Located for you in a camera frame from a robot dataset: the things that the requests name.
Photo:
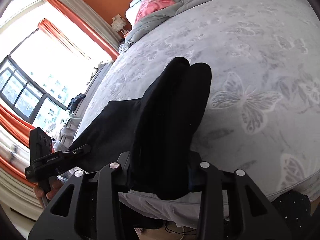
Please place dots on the black framed window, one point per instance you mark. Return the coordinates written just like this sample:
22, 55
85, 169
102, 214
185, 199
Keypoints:
34, 80

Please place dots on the white low drawer cabinet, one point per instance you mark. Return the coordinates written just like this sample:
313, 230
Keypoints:
65, 133

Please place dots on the white padded headboard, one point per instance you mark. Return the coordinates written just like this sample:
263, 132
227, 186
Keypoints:
132, 11

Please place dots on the white feather table lamp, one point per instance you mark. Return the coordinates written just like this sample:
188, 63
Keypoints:
119, 24

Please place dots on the black pants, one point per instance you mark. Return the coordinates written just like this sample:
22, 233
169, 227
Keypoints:
157, 129

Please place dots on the dark blue garment on cabinet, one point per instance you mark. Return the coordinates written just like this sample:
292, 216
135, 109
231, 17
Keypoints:
73, 104

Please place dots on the grey butterfly bedspread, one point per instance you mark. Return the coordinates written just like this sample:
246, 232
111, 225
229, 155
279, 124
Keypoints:
262, 114

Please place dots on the pink pillow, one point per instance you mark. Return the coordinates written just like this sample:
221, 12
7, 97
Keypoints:
149, 6

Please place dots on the orange curtain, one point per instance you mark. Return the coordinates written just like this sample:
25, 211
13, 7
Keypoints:
17, 128

